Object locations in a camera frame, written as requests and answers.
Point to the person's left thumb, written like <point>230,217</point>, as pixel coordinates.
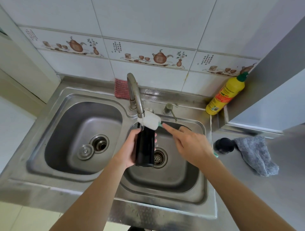
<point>135,133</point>

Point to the yellow detergent bottle green cap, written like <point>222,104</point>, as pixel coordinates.
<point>225,95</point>

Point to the grey cloth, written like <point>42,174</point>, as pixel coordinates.
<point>256,153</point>

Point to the black bottle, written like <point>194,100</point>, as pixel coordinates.
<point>145,147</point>

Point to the stainless steel double sink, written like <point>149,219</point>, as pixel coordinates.
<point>59,107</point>

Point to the open steel sink drain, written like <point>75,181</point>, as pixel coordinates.
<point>100,142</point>

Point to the round steel sink plug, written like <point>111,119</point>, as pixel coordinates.
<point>85,151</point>

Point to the black bottle lid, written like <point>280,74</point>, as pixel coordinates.
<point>224,145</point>

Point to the person's left hand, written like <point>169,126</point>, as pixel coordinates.
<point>125,152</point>

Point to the person's right hand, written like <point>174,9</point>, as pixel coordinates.
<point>193,147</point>

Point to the steel drain strainer basket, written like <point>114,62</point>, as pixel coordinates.
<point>160,157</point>

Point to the steel soap dispenser pump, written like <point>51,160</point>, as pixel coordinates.
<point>168,108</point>

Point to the person's right forearm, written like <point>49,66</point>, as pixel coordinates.
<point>238,197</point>

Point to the curved steel faucet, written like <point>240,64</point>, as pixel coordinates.
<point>133,91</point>

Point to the person's left forearm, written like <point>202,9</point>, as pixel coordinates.
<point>90,197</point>

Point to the white sponge bottle brush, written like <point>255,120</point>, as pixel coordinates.
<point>149,120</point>

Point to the red scouring pad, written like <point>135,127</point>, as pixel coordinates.
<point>121,88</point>

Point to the person's right middle finger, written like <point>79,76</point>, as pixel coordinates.
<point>188,131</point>

